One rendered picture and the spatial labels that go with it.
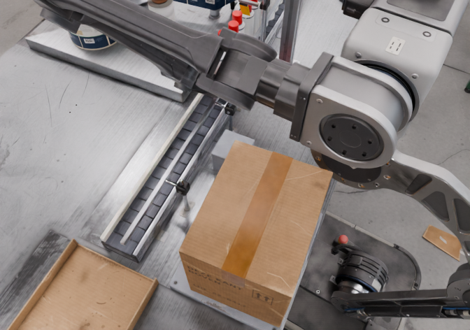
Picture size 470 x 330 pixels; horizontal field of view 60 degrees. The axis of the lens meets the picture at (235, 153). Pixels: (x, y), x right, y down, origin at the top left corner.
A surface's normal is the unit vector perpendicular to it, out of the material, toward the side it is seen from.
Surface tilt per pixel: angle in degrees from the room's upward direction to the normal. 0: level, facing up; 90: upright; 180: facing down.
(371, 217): 0
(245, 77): 32
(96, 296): 0
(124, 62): 0
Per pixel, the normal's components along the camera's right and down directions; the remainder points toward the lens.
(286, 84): -0.29, -0.07
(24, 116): 0.00, -0.56
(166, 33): -0.09, 0.00
